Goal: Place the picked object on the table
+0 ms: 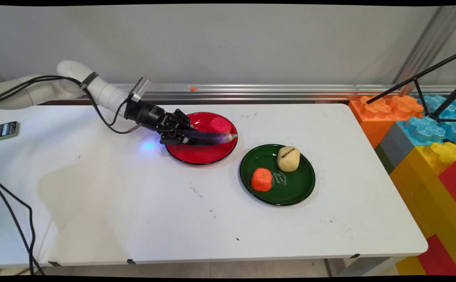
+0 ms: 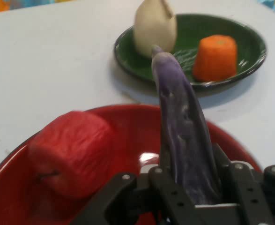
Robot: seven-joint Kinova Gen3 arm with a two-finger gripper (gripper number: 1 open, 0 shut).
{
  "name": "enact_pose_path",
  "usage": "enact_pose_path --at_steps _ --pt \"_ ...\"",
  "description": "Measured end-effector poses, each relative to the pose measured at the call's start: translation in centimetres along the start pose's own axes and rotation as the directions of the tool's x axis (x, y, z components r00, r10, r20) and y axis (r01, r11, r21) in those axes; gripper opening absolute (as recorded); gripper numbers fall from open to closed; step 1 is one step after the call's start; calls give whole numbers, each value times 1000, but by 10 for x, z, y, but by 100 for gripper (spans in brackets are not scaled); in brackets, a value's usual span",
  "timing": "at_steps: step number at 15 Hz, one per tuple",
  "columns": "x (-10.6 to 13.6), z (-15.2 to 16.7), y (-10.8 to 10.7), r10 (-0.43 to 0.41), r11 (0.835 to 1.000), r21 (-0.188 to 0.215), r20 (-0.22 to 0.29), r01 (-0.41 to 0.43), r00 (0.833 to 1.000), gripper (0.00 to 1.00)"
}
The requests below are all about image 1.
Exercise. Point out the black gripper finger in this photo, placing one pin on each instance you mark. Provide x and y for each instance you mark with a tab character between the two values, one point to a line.
183	119
175	139

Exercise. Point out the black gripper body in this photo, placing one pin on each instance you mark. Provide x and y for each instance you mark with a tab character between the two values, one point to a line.
149	114

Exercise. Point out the orange toy fruit chunk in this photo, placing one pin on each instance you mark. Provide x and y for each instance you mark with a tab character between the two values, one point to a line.
261	180

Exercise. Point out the aluminium rail along table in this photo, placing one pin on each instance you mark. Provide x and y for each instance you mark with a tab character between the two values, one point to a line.
251	93

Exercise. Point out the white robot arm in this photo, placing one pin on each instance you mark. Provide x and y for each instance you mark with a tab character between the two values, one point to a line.
106	94

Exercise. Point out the green enamel plate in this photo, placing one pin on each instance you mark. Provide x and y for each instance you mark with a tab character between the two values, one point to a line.
290	188

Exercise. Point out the red toy apple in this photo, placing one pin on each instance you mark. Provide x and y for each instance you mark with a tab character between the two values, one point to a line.
219	125

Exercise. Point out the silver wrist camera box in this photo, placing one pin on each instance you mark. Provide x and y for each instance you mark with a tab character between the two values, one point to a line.
139	89

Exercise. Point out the blue giant building block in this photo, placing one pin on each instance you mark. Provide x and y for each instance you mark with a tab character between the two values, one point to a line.
424	131

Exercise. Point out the smartphone in green case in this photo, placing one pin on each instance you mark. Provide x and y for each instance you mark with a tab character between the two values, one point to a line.
2	131

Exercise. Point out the black tripod stand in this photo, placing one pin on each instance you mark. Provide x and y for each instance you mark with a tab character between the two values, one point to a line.
422	94

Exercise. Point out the red enamel plate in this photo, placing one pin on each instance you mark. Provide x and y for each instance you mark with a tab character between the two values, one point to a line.
200	154

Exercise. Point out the slanted aluminium frame post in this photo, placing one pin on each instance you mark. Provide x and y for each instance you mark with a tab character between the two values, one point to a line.
427	43

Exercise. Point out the grey giant building block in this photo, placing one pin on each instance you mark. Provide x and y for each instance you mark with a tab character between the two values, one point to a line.
392	149

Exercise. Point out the orange giant building block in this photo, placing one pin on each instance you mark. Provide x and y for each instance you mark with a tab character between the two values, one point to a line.
373	117

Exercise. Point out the yellow giant building block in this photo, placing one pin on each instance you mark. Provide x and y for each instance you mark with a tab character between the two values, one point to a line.
420	184

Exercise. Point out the purple toy eggplant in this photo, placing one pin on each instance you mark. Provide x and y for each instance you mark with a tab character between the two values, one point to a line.
216	138

